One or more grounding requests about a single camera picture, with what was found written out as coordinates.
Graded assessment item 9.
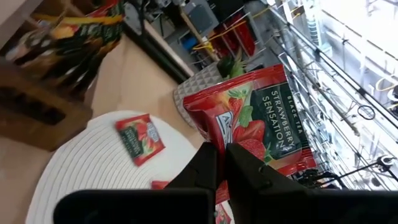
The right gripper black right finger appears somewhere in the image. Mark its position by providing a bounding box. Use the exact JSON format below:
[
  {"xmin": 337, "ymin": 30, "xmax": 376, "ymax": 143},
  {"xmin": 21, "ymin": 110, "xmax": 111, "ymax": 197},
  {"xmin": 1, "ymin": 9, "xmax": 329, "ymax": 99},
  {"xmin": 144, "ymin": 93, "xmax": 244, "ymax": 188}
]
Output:
[{"xmin": 225, "ymin": 142, "xmax": 308, "ymax": 224}]

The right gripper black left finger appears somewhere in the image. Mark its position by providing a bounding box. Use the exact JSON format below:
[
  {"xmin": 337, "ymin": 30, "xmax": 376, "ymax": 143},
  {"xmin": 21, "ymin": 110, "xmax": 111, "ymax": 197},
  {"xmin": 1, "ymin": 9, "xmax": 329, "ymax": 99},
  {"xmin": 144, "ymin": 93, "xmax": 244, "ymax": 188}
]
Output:
[{"xmin": 164, "ymin": 142, "xmax": 219, "ymax": 192}]

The red strawberry tea packet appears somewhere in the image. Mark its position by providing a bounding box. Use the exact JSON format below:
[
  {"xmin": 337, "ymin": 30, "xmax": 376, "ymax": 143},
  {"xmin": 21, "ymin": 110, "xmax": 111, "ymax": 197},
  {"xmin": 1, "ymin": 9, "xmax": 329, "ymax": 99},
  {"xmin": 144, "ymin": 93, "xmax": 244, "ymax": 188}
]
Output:
[
  {"xmin": 215, "ymin": 203, "xmax": 233, "ymax": 224},
  {"xmin": 114, "ymin": 113, "xmax": 166, "ymax": 167},
  {"xmin": 182, "ymin": 63, "xmax": 317, "ymax": 205},
  {"xmin": 150, "ymin": 179, "xmax": 171, "ymax": 190}
]

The orange mango tea packet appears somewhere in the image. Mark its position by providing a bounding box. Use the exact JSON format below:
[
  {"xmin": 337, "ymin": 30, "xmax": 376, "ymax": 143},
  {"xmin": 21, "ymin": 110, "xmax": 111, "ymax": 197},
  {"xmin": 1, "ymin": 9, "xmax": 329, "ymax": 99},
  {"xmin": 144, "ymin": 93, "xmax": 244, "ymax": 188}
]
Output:
[{"xmin": 46, "ymin": 12, "xmax": 125, "ymax": 91}]

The succulent in patterned white pot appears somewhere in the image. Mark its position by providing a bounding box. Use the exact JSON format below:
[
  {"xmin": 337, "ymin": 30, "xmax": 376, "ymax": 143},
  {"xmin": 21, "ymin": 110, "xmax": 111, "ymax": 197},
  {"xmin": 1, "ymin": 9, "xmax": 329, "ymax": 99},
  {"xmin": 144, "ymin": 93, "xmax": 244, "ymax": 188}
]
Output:
[{"xmin": 172, "ymin": 46, "xmax": 249, "ymax": 129}]

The white round placemat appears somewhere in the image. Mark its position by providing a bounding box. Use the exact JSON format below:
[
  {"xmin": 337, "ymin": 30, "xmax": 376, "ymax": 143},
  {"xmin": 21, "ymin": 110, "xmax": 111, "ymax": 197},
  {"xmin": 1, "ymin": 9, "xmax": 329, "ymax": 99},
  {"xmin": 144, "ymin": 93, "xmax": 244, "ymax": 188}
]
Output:
[{"xmin": 24, "ymin": 110, "xmax": 206, "ymax": 224}]

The wooden three-compartment tray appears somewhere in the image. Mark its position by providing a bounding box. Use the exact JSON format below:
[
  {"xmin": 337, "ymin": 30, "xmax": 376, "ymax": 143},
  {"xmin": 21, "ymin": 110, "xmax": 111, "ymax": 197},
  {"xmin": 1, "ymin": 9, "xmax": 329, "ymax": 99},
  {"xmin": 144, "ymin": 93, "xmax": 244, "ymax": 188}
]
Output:
[{"xmin": 0, "ymin": 0, "xmax": 125, "ymax": 152}]

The red storage shelf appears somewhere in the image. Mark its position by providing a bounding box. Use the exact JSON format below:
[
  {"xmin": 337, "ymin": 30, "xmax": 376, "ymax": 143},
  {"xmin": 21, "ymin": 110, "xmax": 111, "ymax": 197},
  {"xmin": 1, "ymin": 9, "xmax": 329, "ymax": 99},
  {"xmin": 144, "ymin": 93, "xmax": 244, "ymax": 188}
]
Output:
[{"xmin": 214, "ymin": 14, "xmax": 257, "ymax": 58}]

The grey equipment box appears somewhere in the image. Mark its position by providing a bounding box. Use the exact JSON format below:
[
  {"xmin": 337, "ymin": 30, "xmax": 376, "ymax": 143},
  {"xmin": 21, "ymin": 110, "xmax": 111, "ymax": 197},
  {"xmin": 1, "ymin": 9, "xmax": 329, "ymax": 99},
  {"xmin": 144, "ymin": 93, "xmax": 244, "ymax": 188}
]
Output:
[{"xmin": 180, "ymin": 0, "xmax": 220, "ymax": 30}]

